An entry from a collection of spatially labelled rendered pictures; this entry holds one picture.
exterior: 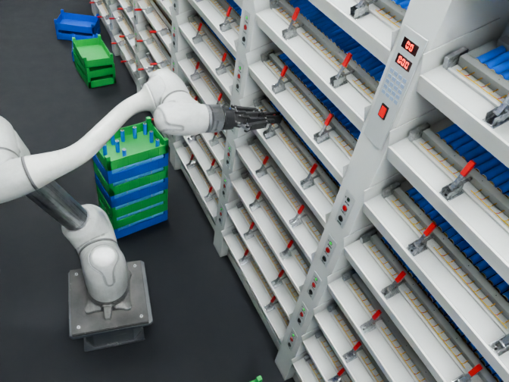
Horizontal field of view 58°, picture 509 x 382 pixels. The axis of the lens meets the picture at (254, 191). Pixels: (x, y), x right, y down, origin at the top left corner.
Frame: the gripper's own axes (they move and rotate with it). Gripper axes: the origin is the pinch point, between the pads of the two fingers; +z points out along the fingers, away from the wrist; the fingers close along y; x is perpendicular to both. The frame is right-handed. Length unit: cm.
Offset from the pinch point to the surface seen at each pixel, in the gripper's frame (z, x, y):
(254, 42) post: -3.9, 18.2, -18.0
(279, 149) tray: 1.8, -7.6, 8.2
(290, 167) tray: 1.0, -8.0, 17.5
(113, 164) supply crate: -36, -58, -47
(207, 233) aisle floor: 16, -100, -35
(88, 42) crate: -8, -86, -218
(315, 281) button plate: 4, -32, 47
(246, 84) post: -1.8, 2.1, -18.0
